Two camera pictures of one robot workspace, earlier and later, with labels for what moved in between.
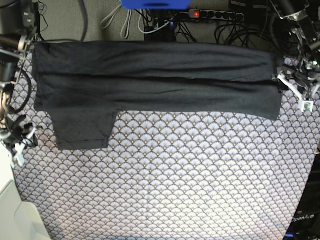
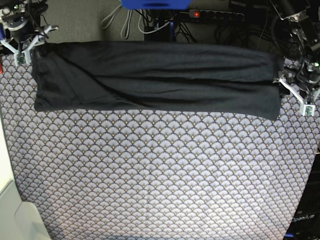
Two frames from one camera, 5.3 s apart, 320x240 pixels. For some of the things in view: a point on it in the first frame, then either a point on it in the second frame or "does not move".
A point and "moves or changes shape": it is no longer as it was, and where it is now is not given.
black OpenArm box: [306, 225] does not move
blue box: [156, 4] does not move
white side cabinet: [19, 220] does not move
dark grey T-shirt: [85, 82] moves or changes shape
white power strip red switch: [231, 16] does not move
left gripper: [22, 136] → [17, 47]
